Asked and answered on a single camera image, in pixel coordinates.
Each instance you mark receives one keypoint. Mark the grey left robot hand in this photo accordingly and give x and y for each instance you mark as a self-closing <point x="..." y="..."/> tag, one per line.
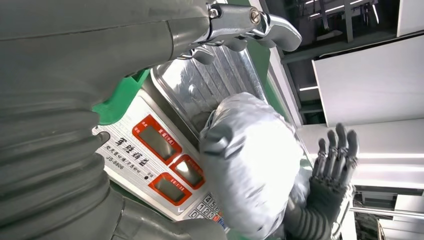
<point x="82" y="56"/>

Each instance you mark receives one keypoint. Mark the grey parcel thin red line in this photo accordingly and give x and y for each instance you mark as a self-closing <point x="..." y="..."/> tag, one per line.
<point x="251" y="159"/>

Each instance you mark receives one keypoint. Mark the green plastic crate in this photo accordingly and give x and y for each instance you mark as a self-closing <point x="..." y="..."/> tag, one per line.
<point x="122" y="96"/>

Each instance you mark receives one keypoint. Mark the large white partition panel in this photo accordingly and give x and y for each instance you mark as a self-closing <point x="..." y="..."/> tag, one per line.
<point x="371" y="82"/>

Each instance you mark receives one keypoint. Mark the white electronic scale steel tray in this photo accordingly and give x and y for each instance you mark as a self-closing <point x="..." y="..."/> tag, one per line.
<point x="132" y="159"/>

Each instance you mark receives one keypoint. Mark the dark glass partition window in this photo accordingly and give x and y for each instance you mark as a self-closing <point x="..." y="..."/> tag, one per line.
<point x="331" y="20"/>

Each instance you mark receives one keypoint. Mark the narrow white partition panel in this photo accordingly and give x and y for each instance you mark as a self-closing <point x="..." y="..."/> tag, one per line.
<point x="410" y="16"/>

